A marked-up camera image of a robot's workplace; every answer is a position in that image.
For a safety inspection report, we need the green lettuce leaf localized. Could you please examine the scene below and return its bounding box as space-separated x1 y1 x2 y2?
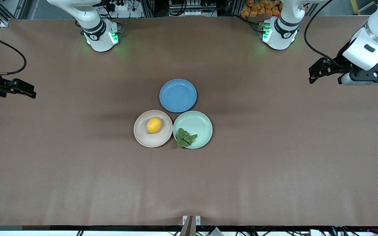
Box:
177 128 198 148

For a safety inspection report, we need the pile of orange fruits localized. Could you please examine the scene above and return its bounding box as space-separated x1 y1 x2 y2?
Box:
240 0 283 17

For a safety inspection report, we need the aluminium frame profile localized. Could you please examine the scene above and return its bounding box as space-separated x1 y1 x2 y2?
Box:
0 0 29 27

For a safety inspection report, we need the metal mount bracket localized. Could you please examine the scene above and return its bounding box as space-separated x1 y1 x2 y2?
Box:
180 215 201 236

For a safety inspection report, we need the green plate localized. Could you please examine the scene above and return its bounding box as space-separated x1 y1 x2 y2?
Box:
173 111 213 149

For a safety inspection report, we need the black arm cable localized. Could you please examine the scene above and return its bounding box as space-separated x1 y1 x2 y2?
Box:
0 34 28 76
304 0 342 68

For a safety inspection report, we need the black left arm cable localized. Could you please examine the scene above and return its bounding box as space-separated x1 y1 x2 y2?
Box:
304 0 342 68

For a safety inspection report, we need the white power strip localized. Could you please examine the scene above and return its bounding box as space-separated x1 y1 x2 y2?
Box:
105 0 133 12

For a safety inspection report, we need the blue plate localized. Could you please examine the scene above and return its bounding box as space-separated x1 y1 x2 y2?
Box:
159 79 197 113

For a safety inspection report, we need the pink plate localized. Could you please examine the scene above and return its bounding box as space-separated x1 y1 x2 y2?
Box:
133 110 173 148

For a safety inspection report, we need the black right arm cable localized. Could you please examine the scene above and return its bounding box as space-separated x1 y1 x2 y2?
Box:
0 34 28 76

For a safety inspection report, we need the yellow lemon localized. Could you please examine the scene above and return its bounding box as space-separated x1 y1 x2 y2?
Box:
147 117 162 134

